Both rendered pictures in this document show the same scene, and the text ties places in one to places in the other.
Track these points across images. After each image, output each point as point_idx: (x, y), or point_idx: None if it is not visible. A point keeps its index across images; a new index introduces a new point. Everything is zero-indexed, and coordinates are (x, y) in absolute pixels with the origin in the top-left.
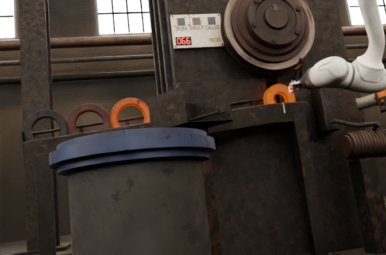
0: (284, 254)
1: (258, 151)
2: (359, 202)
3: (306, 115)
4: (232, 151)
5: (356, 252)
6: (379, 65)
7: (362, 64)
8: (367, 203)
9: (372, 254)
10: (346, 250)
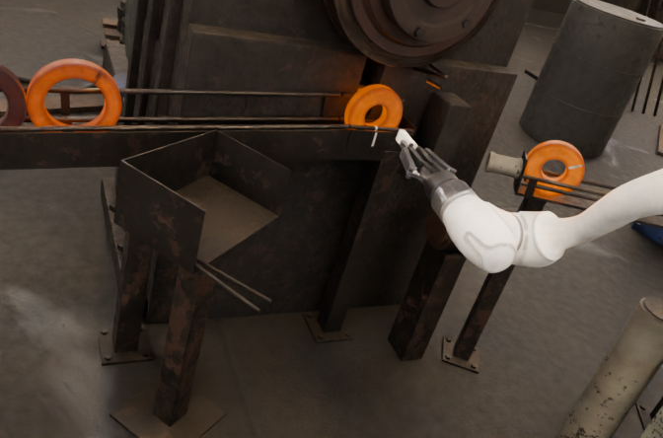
0: (281, 310)
1: (301, 177)
2: (412, 293)
3: None
4: None
5: (376, 336)
6: (559, 255)
7: (538, 245)
8: (422, 308)
9: (395, 355)
10: (364, 313)
